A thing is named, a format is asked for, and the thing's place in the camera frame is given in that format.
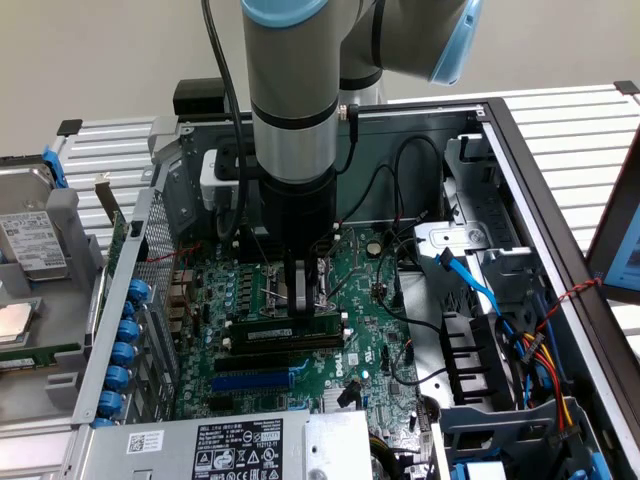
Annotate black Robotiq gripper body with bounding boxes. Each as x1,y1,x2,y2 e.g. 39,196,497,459
257,168,338,252

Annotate green RAM stick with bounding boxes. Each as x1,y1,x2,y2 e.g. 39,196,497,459
0,343,82,370
228,311,347,345

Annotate RAM slot white latches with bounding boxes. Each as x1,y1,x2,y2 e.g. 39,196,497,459
223,311,350,332
231,222,343,242
221,329,350,349
231,234,343,256

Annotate RAM slot black latches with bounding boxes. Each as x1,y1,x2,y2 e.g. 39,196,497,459
244,233,337,249
225,339,347,357
238,245,334,263

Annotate CPU socket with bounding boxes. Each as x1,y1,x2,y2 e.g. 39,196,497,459
259,259,335,317

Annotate green Dell motherboard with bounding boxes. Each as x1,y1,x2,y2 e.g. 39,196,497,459
174,227,426,426

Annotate long black expansion slot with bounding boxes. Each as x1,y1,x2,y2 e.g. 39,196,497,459
213,351,292,375

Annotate blue expansion slot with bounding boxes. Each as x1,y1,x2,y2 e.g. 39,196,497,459
210,371,295,395

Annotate open grey PC case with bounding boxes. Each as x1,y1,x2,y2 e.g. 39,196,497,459
64,97,640,480

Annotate silver chipset heatsink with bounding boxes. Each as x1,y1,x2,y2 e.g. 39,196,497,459
322,385,364,414

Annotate metal rear port stack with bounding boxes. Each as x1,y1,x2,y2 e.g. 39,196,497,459
167,269,197,337

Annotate black box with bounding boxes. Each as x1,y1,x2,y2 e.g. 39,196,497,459
172,78,232,117

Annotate grey metal disk bay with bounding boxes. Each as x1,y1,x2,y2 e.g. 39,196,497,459
442,133,539,321

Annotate green graphics card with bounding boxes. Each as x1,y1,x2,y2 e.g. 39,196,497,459
94,172,131,271

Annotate grey power supply with label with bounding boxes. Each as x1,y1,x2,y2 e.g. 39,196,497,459
74,409,374,480

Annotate grey parts rack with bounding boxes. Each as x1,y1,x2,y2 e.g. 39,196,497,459
0,154,109,431

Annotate silver hard disk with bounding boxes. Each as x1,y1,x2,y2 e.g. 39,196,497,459
0,162,71,282

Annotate silver CPU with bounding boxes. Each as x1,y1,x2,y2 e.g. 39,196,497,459
0,302,42,347

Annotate dark laptop with lit screen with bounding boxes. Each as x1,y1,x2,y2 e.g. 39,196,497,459
585,124,640,307

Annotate black gripper connector cable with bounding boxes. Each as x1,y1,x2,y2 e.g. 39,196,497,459
335,102,361,175

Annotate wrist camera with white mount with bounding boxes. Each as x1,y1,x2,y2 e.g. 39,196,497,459
198,141,261,212

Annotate black wire plug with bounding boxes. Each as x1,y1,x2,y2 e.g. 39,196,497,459
337,379,363,409

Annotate silver disk bay bracket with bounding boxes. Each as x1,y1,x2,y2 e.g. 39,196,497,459
413,221,492,275

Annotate thin red black wire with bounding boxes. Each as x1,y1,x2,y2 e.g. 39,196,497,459
144,241,205,321

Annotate blue SATA wire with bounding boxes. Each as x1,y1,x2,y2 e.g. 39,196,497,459
434,248,534,416

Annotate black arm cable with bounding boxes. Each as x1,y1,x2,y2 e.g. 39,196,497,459
201,0,252,242

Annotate blue disk rail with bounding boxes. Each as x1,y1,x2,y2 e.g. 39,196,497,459
42,144,69,190

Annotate red yellow black power wires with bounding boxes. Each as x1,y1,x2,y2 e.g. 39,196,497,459
514,327,579,436

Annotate thick twisted red black wire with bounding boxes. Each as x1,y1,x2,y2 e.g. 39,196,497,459
534,277,604,342

